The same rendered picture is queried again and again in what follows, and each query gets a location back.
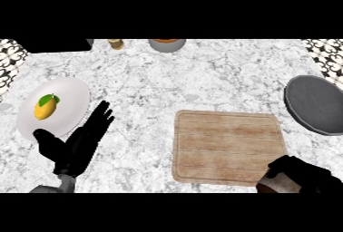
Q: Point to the white oval plate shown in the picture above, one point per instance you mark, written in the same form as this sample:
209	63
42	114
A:
54	107

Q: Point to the small tan jar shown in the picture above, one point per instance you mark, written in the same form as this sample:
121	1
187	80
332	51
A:
118	43

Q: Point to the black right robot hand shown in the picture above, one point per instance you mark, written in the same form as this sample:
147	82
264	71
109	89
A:
308	175

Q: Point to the grey pot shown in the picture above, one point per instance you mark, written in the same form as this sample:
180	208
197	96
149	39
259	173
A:
168	44

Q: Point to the dark grey pan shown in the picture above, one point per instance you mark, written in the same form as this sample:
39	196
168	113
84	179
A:
317	104

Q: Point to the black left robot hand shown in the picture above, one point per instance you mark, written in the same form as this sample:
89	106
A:
79	145

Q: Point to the yellow lemon with leaf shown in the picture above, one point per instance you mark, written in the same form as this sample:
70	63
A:
47	107

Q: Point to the wooden cutting board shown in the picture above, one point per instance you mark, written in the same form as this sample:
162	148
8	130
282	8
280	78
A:
228	146

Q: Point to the brown frosted cupcake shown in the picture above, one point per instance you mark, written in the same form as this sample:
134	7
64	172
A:
277	185

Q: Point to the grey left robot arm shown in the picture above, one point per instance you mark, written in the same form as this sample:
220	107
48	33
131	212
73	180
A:
60	185

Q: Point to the black appliance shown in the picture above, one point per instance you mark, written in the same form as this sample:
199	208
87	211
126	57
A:
58	45

